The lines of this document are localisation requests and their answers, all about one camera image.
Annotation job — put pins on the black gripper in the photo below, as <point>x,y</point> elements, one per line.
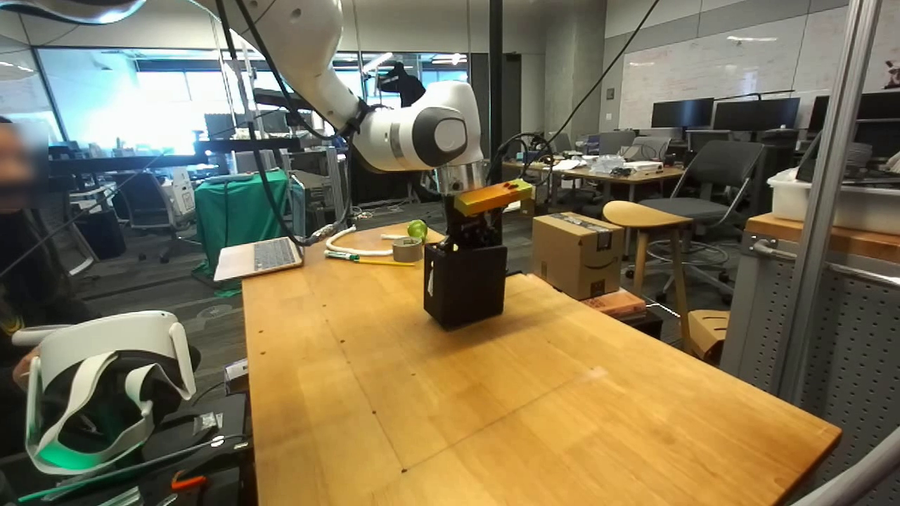
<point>468,228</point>

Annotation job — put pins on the black perforated basket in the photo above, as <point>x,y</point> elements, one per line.
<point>465,284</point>

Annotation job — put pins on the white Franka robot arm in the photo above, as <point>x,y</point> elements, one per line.
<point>403,135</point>

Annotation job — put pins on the green ball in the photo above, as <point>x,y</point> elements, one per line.
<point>416,228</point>

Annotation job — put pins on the grey tape roll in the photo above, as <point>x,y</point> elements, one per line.
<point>406,251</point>

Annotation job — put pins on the cardboard box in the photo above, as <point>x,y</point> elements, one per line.
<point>576,255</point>

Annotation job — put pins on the wooden office desk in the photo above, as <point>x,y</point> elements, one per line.
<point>607,173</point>

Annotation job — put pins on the standing person in black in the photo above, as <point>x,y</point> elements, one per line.
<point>403,86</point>

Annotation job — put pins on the low wooden seat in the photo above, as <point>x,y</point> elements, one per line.
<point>618,304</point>

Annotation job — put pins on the wooden stool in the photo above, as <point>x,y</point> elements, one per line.
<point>646,217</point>

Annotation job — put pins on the black pole with base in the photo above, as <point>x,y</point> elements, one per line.
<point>496,47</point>

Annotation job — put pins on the silver laptop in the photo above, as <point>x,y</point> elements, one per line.
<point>257,256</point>

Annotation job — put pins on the green cloth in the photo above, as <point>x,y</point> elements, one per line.
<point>241,211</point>

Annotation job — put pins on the black computer monitor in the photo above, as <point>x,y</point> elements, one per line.
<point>880,114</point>
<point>758,114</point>
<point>680,114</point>

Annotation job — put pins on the black mesh office chair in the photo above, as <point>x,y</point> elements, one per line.
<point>711,179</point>

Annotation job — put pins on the small wooden box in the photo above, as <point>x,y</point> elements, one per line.
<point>707,334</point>

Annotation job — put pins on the black padded office chair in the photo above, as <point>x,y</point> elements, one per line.
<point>150,207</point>

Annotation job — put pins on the white plastic tub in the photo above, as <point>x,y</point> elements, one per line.
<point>796,201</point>

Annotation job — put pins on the orange and black clamp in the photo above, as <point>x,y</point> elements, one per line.
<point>185,483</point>

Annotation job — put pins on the grey perforated metal cabinet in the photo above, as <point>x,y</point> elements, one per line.
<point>843,348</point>

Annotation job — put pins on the white VR headset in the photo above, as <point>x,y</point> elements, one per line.
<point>102,394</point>

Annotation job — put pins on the aluminium frame post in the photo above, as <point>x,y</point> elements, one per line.
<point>831,187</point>

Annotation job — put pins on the grey metal rail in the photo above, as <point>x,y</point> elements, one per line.
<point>853,474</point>

